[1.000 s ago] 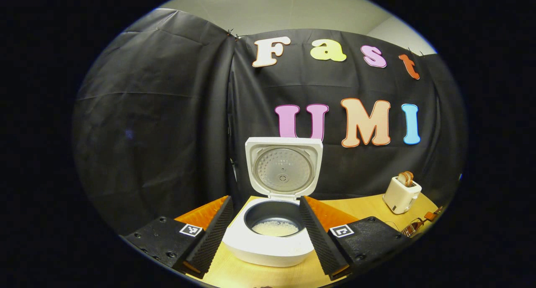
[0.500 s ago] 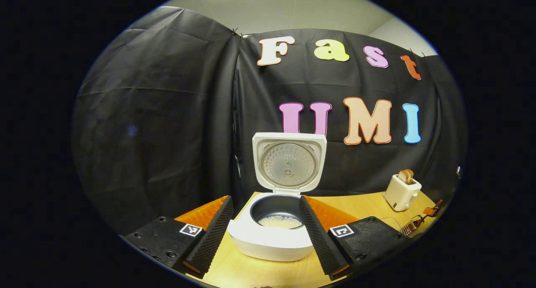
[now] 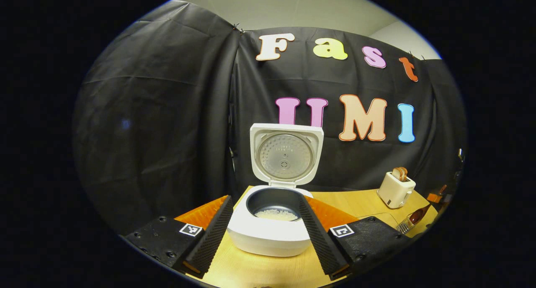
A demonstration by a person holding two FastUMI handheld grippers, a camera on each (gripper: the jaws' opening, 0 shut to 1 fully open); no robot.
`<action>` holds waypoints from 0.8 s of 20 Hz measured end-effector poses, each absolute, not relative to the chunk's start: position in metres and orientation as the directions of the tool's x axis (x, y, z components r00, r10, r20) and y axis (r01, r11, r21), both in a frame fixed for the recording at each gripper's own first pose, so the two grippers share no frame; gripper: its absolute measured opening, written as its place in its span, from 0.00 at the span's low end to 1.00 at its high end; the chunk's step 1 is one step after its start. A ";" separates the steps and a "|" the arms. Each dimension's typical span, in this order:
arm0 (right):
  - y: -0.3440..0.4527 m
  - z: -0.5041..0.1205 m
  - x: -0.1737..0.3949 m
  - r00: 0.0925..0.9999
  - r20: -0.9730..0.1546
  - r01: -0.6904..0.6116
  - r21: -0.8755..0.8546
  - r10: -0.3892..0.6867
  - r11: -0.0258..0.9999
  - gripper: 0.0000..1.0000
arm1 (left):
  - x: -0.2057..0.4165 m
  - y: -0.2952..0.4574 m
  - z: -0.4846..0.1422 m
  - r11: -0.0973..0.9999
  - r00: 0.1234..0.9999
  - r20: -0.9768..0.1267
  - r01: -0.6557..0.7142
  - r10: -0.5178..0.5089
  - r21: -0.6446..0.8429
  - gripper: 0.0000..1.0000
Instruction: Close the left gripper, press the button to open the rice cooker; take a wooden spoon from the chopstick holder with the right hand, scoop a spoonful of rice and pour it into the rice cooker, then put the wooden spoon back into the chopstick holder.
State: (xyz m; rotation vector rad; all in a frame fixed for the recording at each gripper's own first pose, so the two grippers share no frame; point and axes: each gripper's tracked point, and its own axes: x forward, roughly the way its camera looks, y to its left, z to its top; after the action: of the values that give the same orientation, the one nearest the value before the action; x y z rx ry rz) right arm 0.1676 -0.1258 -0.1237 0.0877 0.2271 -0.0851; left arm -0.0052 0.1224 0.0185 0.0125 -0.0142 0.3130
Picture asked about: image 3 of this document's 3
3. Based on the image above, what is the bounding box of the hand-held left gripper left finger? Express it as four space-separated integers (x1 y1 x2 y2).
125 195 234 279

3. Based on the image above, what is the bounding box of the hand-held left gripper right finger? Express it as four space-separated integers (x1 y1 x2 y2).
298 195 413 280

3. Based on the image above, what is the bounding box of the brown wooden spoon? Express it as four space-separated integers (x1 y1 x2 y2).
408 203 432 226

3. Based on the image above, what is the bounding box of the white rice cooker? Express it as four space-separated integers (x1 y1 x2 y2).
227 123 325 257

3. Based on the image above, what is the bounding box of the white toaster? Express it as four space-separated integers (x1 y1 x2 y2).
377 171 416 209

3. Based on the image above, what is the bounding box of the black backdrop cloth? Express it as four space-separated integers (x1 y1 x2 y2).
72 0 467 238

